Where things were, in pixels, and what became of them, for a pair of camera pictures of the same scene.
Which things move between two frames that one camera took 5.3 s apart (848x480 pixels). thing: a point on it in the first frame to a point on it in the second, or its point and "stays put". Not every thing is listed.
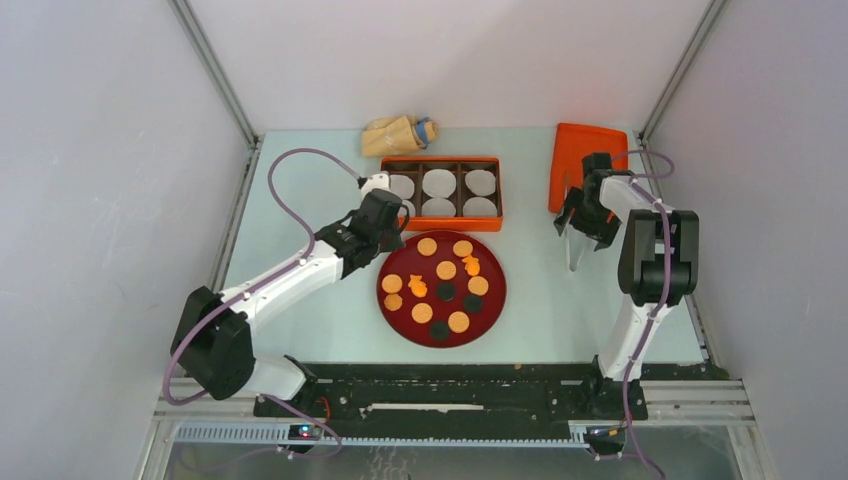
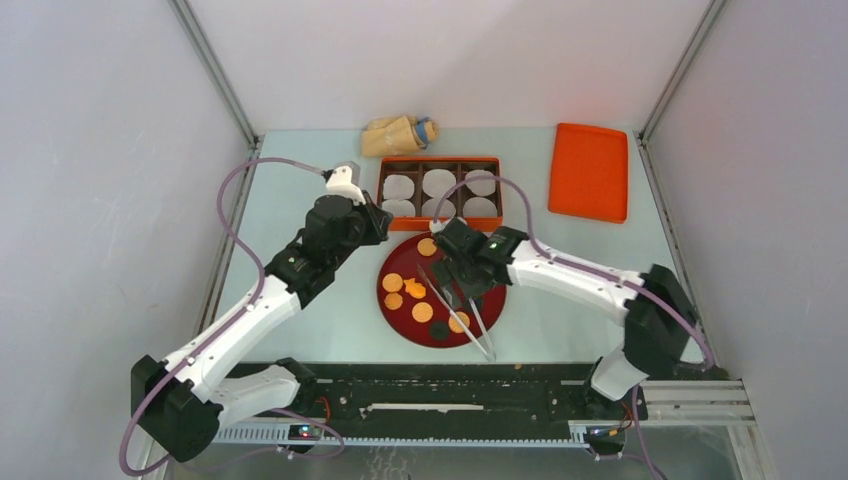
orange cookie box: [448, 193] stays put
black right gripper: [584, 218] to [460, 277]
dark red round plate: [442, 289] stays put
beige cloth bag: [398, 136] stays put
